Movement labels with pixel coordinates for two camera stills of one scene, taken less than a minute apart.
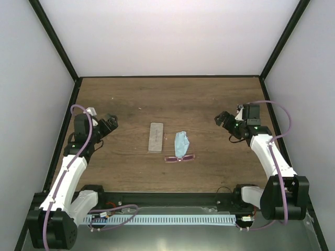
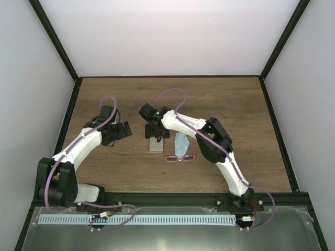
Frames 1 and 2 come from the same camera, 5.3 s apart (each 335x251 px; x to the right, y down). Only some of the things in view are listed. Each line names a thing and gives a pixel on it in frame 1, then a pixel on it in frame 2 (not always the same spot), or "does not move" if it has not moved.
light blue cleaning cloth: [181, 143] does not move
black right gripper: [227, 125] → [166, 135]
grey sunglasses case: [155, 137] does not move
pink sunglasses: [170, 159] does not move
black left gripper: [113, 124] → [122, 134]
